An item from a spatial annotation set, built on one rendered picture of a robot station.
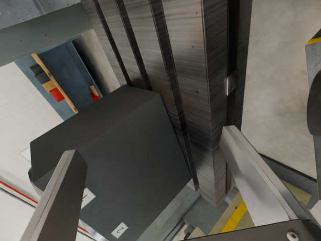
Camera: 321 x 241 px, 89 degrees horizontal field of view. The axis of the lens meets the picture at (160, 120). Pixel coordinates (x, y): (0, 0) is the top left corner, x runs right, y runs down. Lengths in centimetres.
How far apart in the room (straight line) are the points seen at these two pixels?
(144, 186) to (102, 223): 8
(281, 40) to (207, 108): 101
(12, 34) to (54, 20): 11
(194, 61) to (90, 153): 16
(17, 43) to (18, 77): 391
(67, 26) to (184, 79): 46
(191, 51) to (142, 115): 11
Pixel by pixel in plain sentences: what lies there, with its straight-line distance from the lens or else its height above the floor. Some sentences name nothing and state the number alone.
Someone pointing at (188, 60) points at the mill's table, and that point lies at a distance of 18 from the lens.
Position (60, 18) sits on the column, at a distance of 59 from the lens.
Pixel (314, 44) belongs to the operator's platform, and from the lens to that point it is 72.
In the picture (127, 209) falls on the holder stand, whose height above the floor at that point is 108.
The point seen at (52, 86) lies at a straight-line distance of 404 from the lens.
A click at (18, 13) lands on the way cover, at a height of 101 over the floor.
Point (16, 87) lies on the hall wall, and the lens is 452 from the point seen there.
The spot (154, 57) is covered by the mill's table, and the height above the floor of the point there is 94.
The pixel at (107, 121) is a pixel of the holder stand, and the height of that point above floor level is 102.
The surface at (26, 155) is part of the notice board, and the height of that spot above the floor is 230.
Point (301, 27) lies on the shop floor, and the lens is 114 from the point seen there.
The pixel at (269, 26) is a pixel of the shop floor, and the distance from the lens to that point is 117.
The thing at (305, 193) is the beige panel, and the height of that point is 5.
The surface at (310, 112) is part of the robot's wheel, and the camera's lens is 59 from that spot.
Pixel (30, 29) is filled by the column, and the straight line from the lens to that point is 58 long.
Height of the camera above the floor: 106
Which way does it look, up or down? 23 degrees down
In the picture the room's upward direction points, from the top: 129 degrees counter-clockwise
